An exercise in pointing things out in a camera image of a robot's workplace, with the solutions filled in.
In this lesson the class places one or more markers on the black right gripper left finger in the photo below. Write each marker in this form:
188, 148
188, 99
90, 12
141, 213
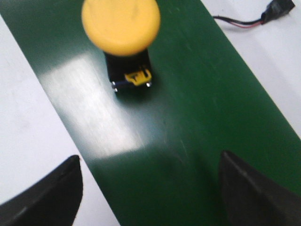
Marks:
52, 201

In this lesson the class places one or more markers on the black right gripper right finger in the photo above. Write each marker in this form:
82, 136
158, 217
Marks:
252, 199

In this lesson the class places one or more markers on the green conveyor belt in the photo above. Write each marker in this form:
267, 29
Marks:
155, 151

